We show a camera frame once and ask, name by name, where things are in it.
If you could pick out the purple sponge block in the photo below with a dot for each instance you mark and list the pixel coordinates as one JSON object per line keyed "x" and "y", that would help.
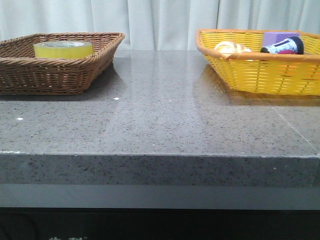
{"x": 273, "y": 37}

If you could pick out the yellow woven basket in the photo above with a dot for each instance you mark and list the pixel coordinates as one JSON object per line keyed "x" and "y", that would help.
{"x": 262, "y": 73}

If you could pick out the yellow tape roll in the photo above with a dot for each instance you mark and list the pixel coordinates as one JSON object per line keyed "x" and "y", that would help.
{"x": 63, "y": 49}

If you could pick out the patterned bottle with black cap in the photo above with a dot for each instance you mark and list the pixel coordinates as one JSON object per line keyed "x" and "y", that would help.
{"x": 291, "y": 45}

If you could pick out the white curtain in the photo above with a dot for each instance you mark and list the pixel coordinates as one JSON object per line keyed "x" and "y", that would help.
{"x": 155, "y": 24}

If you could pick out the bread roll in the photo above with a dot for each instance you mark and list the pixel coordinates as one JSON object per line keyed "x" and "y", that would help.
{"x": 230, "y": 47}

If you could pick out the brown wicker basket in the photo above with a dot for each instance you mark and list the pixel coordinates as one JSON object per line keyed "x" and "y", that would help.
{"x": 22, "y": 73}

